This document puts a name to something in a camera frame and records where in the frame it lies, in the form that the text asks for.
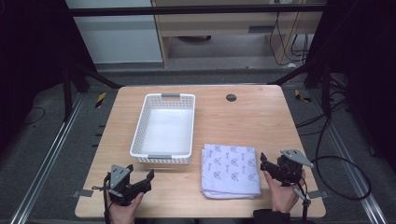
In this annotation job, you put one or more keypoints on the black horizontal frame bar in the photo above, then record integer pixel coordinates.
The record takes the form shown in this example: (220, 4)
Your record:
(186, 10)

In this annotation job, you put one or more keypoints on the light wooden desk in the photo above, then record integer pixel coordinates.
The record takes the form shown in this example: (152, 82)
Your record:
(218, 23)

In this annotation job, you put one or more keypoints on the black curtain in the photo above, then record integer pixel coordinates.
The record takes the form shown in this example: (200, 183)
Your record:
(364, 62)
(31, 62)

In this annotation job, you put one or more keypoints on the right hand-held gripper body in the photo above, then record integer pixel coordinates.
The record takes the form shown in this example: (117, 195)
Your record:
(289, 169)

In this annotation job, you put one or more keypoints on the grey round table grommet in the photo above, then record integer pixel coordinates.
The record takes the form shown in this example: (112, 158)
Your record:
(231, 97)

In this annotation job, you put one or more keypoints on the metal floor rail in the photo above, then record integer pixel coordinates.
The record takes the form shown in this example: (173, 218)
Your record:
(351, 168)
(46, 158)

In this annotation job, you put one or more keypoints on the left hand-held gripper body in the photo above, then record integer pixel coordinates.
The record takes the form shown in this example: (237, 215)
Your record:
(120, 182)

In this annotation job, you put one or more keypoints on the white perforated plastic basket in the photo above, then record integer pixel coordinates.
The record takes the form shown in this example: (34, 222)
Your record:
(166, 132)

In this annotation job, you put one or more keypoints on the grey tape strip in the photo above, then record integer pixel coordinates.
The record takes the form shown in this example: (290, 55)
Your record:
(82, 193)
(319, 194)

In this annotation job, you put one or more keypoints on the person's right hand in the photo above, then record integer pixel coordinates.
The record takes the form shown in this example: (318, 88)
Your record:
(285, 197)

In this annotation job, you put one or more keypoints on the folded white blue-printed cloth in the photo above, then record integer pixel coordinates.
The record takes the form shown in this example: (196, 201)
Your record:
(232, 171)

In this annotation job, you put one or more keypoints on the white cabinet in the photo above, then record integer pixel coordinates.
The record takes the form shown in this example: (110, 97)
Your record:
(118, 37)

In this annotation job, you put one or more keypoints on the yellow black floor tape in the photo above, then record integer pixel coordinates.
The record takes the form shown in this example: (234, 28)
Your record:
(301, 97)
(100, 99)

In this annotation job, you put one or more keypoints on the person's left hand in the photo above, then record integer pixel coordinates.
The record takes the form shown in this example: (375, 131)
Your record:
(123, 213)

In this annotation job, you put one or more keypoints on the black metal stand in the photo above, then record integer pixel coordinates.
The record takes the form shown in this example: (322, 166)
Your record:
(67, 93)
(326, 93)

